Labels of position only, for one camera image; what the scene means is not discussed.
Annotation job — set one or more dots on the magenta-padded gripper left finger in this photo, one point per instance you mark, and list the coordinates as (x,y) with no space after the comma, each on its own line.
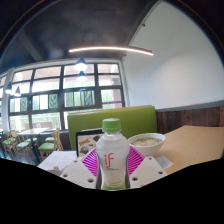
(78,171)

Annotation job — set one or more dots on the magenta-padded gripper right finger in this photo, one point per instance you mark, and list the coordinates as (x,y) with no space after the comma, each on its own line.
(146,170)

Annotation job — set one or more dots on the green-capped clear drink bottle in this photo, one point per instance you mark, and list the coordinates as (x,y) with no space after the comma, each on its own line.
(112,150)

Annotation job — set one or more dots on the small white paper slip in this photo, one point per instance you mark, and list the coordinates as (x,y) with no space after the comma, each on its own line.
(165,162)

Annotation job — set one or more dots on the white ceramic bowl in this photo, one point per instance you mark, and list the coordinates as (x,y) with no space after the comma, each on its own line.
(148,148)

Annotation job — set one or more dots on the white paper sheet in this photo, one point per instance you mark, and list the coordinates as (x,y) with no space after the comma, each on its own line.
(56,159)

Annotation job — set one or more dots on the black-framed picture menu stand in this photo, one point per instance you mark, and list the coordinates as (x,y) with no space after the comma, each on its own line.
(86,141)

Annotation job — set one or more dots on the group of green-seated wooden chairs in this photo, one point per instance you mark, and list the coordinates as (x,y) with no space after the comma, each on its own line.
(46,146)

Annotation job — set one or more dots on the green upholstered booth bench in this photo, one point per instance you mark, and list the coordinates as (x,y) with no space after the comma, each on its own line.
(133,118)

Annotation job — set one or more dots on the light wooden dining table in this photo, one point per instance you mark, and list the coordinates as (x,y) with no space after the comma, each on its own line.
(31,131)

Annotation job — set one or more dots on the group of pendant lamps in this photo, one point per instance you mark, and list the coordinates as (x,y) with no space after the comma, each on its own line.
(80,65)

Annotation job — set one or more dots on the long linear ceiling light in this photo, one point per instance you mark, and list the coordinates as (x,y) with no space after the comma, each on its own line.
(110,49)

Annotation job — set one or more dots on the dark-framed window wall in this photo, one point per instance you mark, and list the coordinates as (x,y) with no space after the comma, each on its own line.
(46,100)

